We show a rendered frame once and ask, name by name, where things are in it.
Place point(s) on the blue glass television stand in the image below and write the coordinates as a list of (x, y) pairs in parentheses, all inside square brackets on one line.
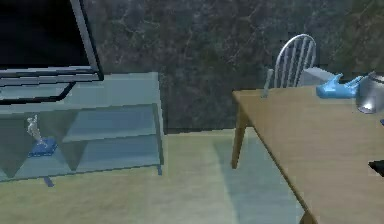
[(113, 126)]

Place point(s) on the white spindle-back chair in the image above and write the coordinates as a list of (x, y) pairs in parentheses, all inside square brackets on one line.
[(295, 63)]

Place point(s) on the brown wooden table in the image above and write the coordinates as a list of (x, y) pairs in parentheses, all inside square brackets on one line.
[(320, 150)]

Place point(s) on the silver statuette on blue base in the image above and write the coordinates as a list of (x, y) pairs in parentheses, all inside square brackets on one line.
[(39, 140)]

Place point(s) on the black television set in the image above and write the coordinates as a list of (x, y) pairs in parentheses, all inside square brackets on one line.
[(40, 36)]

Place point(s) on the silver metal kettle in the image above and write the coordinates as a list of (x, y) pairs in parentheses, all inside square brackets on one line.
[(371, 93)]

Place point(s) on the small black object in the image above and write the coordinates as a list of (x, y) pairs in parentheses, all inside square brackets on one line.
[(378, 166)]

